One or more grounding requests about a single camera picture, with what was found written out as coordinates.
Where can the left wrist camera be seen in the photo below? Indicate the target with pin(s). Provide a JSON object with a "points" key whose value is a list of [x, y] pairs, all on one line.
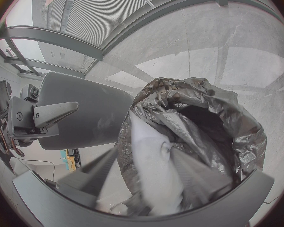
{"points": [[30, 92]]}

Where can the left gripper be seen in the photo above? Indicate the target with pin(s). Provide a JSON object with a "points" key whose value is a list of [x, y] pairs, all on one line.
{"points": [[20, 117]]}

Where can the white paper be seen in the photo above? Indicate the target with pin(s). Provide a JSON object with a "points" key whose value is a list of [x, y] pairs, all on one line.
{"points": [[149, 150]]}

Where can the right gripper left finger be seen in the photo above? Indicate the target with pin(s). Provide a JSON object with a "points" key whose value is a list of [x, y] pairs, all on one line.
{"points": [[94, 171]]}

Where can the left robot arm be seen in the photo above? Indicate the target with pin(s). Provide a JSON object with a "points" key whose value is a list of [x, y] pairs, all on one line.
{"points": [[0, 91]]}

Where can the window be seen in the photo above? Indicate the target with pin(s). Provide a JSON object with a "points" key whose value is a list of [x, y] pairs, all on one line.
{"points": [[85, 15]]}

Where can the black plastic bag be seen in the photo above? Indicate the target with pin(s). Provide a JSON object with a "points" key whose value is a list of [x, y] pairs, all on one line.
{"points": [[203, 126]]}

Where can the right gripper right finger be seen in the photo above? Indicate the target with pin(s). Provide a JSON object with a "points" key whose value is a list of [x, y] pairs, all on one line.
{"points": [[196, 171]]}

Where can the dark grey round chair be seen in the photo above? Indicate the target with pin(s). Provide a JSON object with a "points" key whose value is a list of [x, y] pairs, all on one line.
{"points": [[90, 117]]}

